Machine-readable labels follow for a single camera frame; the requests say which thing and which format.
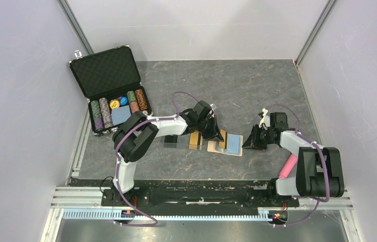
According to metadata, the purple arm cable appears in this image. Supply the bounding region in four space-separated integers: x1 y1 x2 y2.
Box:
114 92 201 227
265 103 330 227

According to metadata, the black poker chip case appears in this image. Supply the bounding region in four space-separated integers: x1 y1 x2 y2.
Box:
69 45 153 136

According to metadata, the pink cylinder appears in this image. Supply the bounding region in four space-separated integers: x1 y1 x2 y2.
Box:
278 154 298 178

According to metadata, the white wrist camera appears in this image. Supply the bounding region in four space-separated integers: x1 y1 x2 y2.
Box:
259 108 270 129
209 103 217 117

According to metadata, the blue playing card deck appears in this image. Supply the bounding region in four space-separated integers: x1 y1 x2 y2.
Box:
111 105 131 126

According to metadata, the blue dealer chip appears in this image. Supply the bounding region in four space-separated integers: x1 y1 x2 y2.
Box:
119 96 128 106

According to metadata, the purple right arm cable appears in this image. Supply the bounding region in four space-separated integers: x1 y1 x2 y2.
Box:
265 103 330 227

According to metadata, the beige leather card holder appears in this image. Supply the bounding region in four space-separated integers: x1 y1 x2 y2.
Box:
207 130 243 157

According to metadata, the orange black poker chip stack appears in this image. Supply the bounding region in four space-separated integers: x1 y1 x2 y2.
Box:
135 89 148 110

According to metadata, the clear acrylic card stand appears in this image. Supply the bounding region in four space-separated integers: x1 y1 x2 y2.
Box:
161 134 191 150

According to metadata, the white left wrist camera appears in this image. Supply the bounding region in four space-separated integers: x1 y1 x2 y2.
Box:
209 103 217 117

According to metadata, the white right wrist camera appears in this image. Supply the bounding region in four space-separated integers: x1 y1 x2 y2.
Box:
259 108 270 129

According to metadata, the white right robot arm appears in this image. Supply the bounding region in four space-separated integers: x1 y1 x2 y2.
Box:
242 111 345 206

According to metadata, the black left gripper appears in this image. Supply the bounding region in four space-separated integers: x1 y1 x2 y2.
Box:
197 115 224 143

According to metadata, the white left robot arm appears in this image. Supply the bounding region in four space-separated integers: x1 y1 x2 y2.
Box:
112 100 226 205

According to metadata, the green poker chip stack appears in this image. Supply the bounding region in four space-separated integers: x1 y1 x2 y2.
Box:
90 100 102 119

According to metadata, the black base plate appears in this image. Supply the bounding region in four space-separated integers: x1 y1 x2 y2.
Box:
101 180 300 216

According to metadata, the yellow dealer chip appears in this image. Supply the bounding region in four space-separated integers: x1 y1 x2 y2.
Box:
109 100 120 109

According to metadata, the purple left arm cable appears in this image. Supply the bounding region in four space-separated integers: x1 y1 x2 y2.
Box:
114 92 201 227

